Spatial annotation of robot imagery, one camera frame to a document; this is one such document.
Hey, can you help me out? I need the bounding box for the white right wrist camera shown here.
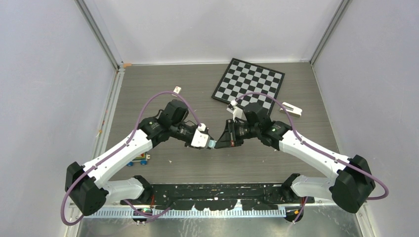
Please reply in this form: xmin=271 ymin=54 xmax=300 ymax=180
xmin=226 ymin=100 xmax=243 ymax=120

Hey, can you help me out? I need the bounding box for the right aluminium corner post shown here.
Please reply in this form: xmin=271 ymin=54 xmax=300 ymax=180
xmin=309 ymin=0 xmax=352 ymax=67

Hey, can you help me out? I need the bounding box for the colourful wooden toy car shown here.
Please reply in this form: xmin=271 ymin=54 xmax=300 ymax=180
xmin=127 ymin=153 xmax=151 ymax=167

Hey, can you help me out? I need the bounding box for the left aluminium corner post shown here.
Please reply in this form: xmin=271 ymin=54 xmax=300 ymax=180
xmin=75 ymin=0 xmax=123 ymax=71

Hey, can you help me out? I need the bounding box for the white staple box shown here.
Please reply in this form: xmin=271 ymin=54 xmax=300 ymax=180
xmin=279 ymin=102 xmax=302 ymax=118

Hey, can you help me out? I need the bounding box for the light blue white stapler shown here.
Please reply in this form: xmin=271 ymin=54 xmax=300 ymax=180
xmin=208 ymin=140 xmax=216 ymax=149

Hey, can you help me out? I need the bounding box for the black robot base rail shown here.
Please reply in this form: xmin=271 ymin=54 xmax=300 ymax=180
xmin=129 ymin=183 xmax=303 ymax=211

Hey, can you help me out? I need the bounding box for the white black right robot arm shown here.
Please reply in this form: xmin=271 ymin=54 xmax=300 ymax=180
xmin=214 ymin=103 xmax=376 ymax=213

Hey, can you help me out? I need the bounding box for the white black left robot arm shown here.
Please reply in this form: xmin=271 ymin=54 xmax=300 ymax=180
xmin=65 ymin=99 xmax=216 ymax=216

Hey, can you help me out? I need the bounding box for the aluminium corner post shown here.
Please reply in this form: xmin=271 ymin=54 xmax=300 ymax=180
xmin=309 ymin=0 xmax=352 ymax=67
xmin=75 ymin=0 xmax=123 ymax=71

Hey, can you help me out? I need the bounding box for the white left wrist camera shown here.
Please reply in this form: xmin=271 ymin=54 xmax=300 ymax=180
xmin=191 ymin=123 xmax=209 ymax=148

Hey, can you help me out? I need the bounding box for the black white chessboard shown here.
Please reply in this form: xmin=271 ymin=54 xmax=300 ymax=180
xmin=211 ymin=58 xmax=285 ymax=115

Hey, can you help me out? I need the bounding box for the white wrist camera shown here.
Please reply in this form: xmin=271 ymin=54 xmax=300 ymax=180
xmin=191 ymin=123 xmax=209 ymax=148
xmin=226 ymin=100 xmax=243 ymax=120

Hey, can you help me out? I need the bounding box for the small white domino tile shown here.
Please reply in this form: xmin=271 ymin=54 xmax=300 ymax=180
xmin=173 ymin=86 xmax=182 ymax=94

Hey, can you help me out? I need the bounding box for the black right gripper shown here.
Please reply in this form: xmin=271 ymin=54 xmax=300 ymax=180
xmin=215 ymin=118 xmax=260 ymax=149

